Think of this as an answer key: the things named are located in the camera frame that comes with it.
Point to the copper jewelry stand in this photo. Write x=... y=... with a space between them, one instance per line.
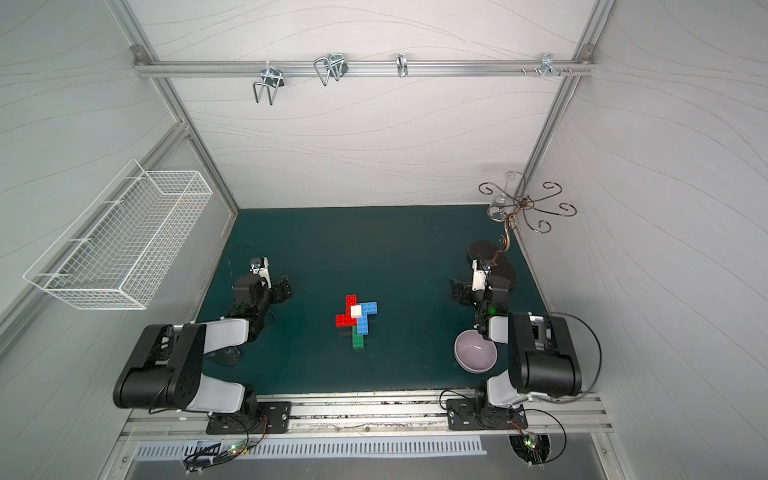
x=507 y=209

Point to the small blue lego brick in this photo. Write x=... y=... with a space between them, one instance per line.
x=369 y=308

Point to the aluminium front rail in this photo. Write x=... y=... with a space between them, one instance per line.
x=378 y=413

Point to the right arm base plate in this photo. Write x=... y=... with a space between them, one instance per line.
x=464 y=414

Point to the aluminium top rail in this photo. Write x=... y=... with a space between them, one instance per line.
x=357 y=68

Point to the left controller board with wires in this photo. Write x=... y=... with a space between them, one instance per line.
x=217 y=455

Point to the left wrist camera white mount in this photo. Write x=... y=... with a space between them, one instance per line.
x=259 y=266

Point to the large green lego brick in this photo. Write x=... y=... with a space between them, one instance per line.
x=357 y=341

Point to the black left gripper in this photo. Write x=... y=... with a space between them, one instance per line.
x=278 y=289

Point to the lilac bowl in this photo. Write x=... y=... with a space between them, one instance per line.
x=474 y=353

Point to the long blue lego brick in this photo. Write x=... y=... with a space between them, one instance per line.
x=362 y=326

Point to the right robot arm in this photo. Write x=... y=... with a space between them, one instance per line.
x=541 y=357

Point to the dark round coaster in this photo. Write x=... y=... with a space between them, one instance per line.
x=225 y=357

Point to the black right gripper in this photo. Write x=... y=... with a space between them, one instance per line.
x=462 y=291

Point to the right controller board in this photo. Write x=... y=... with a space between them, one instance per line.
x=531 y=449

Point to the white wire basket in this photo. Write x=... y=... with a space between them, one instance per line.
x=116 y=253

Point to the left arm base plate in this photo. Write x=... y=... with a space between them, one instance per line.
x=278 y=414

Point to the red lego brick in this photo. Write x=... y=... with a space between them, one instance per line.
x=344 y=321
x=351 y=300

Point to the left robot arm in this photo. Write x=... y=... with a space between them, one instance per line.
x=165 y=369

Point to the aluminium rail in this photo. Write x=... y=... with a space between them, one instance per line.
x=357 y=68
x=378 y=413

